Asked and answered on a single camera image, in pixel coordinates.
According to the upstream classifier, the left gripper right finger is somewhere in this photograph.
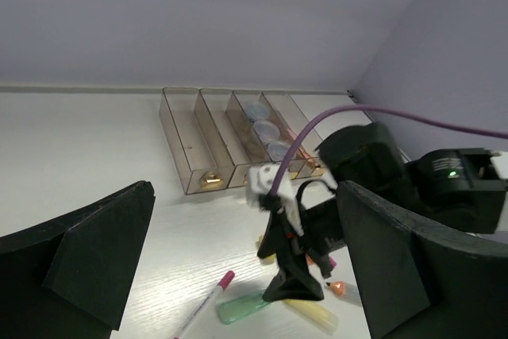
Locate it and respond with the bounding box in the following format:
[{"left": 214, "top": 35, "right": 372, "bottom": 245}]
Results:
[{"left": 337, "top": 182, "right": 507, "bottom": 338}]

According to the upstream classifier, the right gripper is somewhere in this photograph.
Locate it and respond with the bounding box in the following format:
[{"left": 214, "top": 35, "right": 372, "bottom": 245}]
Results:
[{"left": 256, "top": 180, "right": 345, "bottom": 302}]

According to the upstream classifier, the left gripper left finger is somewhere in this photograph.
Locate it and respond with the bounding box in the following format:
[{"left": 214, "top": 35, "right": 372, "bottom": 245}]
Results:
[{"left": 1, "top": 181, "right": 155, "bottom": 338}]

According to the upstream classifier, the pink marker pen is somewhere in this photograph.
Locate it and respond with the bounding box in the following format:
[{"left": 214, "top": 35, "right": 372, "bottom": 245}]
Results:
[
  {"left": 329, "top": 257, "right": 337, "bottom": 269},
  {"left": 173, "top": 270, "right": 235, "bottom": 339}
]

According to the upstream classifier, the orange clear highlighter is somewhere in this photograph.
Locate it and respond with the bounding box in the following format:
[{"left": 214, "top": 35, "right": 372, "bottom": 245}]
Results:
[{"left": 325, "top": 281, "right": 362, "bottom": 306}]

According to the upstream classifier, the green correction tape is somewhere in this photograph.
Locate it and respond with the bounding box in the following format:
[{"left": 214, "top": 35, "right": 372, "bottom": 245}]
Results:
[{"left": 216, "top": 291, "right": 271, "bottom": 325}]

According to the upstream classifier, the clear jar of paper clips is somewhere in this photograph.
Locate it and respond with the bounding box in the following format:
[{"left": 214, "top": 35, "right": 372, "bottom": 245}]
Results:
[{"left": 252, "top": 120, "right": 280, "bottom": 144}]

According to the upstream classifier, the orange highlighter cap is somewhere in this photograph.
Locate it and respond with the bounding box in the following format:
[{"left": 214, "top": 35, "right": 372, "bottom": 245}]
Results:
[{"left": 306, "top": 255, "right": 314, "bottom": 266}]

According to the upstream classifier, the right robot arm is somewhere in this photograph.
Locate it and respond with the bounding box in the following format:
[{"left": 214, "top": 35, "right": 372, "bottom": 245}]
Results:
[{"left": 257, "top": 122, "right": 507, "bottom": 302}]

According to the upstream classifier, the yellow highlighter cap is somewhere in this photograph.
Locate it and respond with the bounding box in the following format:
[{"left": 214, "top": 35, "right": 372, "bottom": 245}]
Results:
[{"left": 256, "top": 235, "right": 276, "bottom": 265}]

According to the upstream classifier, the yellow highlighter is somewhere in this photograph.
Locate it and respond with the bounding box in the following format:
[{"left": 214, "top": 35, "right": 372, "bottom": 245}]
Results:
[{"left": 283, "top": 299, "right": 339, "bottom": 333}]

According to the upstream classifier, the clear drawer bin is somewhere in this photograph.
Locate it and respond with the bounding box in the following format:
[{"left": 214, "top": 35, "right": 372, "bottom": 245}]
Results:
[
  {"left": 232, "top": 91, "right": 288, "bottom": 167},
  {"left": 262, "top": 91, "right": 327, "bottom": 179},
  {"left": 199, "top": 89, "right": 252, "bottom": 188},
  {"left": 160, "top": 87, "right": 234, "bottom": 195}
]

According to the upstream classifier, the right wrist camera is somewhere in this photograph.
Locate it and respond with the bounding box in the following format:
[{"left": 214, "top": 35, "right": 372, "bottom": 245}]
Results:
[{"left": 244, "top": 163, "right": 338, "bottom": 237}]

